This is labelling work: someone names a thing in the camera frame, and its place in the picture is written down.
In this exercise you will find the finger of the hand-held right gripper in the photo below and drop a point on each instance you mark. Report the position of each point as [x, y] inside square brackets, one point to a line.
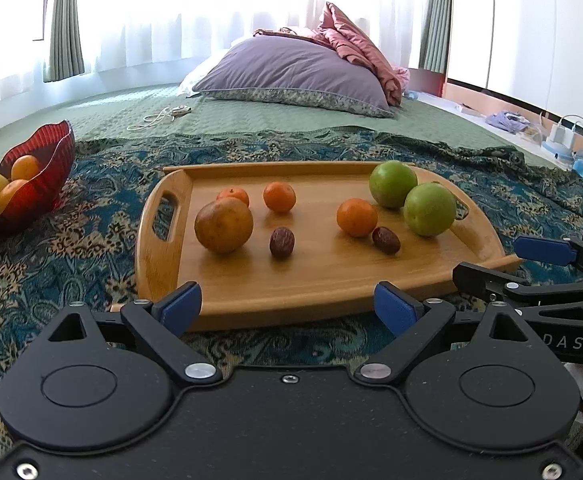
[541, 251]
[486, 280]

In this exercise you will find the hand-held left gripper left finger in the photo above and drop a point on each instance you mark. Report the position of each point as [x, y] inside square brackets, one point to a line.
[179, 305]

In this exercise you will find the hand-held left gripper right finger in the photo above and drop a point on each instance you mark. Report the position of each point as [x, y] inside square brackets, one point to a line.
[396, 307]

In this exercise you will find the dark red date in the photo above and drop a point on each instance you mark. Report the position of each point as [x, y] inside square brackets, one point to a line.
[282, 242]
[386, 240]

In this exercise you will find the wooden tray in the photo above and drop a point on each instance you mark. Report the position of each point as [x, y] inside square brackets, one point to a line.
[321, 270]

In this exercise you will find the small mandarin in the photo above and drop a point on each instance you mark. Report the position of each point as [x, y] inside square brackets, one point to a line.
[357, 217]
[234, 195]
[280, 196]

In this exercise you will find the green round fruit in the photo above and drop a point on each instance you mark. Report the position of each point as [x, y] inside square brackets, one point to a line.
[430, 209]
[393, 184]

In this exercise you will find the large brownish orange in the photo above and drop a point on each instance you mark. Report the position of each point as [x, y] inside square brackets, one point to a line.
[224, 225]

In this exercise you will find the teal paisley blanket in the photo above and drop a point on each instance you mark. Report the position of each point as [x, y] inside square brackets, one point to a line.
[86, 270]

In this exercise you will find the white power adapter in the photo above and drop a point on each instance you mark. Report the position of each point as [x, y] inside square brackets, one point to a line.
[561, 135]

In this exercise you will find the lavender cloth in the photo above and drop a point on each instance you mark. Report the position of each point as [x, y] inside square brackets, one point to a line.
[509, 121]

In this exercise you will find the red glass bowl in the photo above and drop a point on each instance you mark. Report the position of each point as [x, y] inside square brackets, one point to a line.
[46, 170]

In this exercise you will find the small orange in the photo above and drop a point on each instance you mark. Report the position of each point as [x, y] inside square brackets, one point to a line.
[24, 167]
[11, 196]

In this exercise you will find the green quilted bedspread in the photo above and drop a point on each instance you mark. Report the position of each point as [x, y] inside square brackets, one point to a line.
[281, 122]

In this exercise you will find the white pillow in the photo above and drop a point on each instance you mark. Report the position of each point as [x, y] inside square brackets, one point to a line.
[196, 76]

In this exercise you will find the white wardrobe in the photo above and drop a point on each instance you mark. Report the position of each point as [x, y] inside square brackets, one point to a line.
[521, 20]

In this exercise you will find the purple pillow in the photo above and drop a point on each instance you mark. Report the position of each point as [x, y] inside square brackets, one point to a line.
[296, 72]

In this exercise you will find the green curtain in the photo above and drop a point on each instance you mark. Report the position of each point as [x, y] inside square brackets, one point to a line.
[63, 20]
[436, 15]

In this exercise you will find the pink quilt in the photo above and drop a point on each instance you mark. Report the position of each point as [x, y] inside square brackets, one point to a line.
[356, 45]

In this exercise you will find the white sheer curtain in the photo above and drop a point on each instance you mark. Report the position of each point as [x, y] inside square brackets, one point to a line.
[221, 10]

